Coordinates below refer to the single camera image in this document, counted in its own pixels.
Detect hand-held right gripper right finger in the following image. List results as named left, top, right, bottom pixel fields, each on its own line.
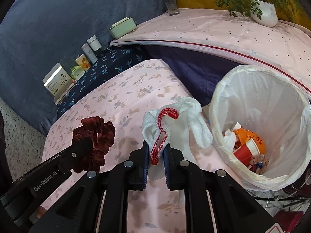
left=163, top=145, right=280, bottom=233

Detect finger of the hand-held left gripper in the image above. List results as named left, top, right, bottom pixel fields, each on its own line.
left=61, top=138, right=94, bottom=174

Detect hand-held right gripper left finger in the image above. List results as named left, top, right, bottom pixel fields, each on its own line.
left=28, top=142, right=149, bottom=233

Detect dark red velvet scrunchie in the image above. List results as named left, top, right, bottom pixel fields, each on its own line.
left=72, top=116, right=116, bottom=173

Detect white glove with red cuff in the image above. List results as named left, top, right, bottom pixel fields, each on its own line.
left=142, top=97, right=214, bottom=182

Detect white tissue paper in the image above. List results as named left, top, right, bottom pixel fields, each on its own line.
left=223, top=123, right=243, bottom=148

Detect red paper cup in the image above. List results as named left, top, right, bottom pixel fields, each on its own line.
left=233, top=139, right=261, bottom=168

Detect orange plastic bag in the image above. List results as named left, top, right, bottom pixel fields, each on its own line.
left=232, top=128, right=266, bottom=154

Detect small brown plush toy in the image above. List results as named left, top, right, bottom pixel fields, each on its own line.
left=250, top=154, right=271, bottom=175

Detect bin with white liner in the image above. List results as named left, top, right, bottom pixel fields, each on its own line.
left=209, top=64, right=311, bottom=192

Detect person's left hand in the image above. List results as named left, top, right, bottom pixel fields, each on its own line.
left=36, top=206, right=48, bottom=220

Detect white printed box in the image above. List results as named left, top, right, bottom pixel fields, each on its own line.
left=42, top=63, right=76, bottom=105

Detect green and white packet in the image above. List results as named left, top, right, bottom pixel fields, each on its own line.
left=70, top=65, right=85, bottom=80

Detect pink floral tablecloth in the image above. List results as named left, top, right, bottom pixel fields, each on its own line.
left=41, top=59, right=217, bottom=233

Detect yellow floral tin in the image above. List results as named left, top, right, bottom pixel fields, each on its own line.
left=75, top=54, right=92, bottom=71

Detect navy floral cloth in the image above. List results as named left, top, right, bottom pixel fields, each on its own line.
left=56, top=47, right=151, bottom=117

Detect tall white canister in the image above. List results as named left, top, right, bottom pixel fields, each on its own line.
left=81, top=43, right=98, bottom=63

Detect purple cloth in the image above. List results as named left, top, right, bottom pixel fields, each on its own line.
left=145, top=45, right=243, bottom=106

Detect short white canister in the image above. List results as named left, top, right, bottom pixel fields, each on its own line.
left=86, top=35, right=102, bottom=52

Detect blue curtain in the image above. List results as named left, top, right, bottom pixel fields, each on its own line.
left=0, top=0, right=168, bottom=136

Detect dark red bag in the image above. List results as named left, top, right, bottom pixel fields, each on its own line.
left=273, top=210, right=304, bottom=233

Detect pale green box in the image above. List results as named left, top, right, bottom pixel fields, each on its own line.
left=108, top=17, right=136, bottom=39

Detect pink dotted cloth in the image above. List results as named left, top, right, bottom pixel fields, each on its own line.
left=109, top=8, right=311, bottom=97

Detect green plant in white pot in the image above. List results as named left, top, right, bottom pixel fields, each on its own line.
left=212, top=0, right=299, bottom=28

